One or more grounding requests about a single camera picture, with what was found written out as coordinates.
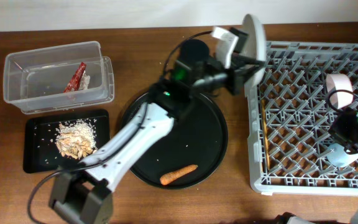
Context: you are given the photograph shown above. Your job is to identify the clear plastic bin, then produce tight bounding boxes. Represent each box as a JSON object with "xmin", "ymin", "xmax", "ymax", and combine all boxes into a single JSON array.
[{"xmin": 3, "ymin": 41, "xmax": 114, "ymax": 114}]

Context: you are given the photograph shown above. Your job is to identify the grey dishwasher rack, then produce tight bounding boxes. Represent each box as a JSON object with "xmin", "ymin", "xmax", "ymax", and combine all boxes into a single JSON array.
[{"xmin": 246, "ymin": 41, "xmax": 358, "ymax": 196}]

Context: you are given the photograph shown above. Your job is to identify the red snack wrapper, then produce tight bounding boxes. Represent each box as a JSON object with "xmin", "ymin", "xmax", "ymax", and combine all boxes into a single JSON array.
[{"xmin": 63, "ymin": 62, "xmax": 86, "ymax": 93}]

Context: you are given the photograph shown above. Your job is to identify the pink bowl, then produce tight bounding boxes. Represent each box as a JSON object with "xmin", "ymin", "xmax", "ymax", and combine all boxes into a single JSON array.
[{"xmin": 326, "ymin": 73, "xmax": 354, "ymax": 109}]

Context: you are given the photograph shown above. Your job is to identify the wooden chopstick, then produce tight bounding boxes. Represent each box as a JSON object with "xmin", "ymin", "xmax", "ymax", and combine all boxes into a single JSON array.
[{"xmin": 260, "ymin": 99, "xmax": 270, "ymax": 171}]

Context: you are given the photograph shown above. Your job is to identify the food scraps on plate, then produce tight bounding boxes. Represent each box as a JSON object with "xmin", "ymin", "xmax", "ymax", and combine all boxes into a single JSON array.
[{"xmin": 55, "ymin": 119, "xmax": 98, "ymax": 160}]

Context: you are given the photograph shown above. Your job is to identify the round black tray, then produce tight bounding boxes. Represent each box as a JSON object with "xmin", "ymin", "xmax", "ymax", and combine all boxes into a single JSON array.
[{"xmin": 131, "ymin": 94, "xmax": 228, "ymax": 190}]

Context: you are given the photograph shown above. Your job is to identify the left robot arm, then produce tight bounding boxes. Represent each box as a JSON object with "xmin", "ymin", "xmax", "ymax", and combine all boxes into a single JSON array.
[{"xmin": 49, "ymin": 38, "xmax": 266, "ymax": 223}]

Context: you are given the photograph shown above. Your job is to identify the orange carrot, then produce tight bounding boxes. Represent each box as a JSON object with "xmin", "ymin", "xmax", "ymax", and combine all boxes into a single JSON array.
[{"xmin": 160, "ymin": 164, "xmax": 198, "ymax": 185}]

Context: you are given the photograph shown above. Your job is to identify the white tissue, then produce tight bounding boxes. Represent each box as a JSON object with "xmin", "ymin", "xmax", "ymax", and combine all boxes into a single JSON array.
[{"xmin": 78, "ymin": 73, "xmax": 90, "ymax": 90}]

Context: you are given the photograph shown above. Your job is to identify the blue plastic cup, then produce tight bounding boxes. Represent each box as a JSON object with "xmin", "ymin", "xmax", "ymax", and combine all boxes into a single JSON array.
[{"xmin": 327, "ymin": 143, "xmax": 358, "ymax": 167}]

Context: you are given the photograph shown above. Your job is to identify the grey plate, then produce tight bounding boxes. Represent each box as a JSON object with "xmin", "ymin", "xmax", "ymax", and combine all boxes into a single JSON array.
[{"xmin": 240, "ymin": 14, "xmax": 267, "ymax": 95}]

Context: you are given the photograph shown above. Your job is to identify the black rectangular tray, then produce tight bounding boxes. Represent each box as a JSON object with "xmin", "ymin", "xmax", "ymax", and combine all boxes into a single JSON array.
[{"xmin": 23, "ymin": 109, "xmax": 110, "ymax": 174}]

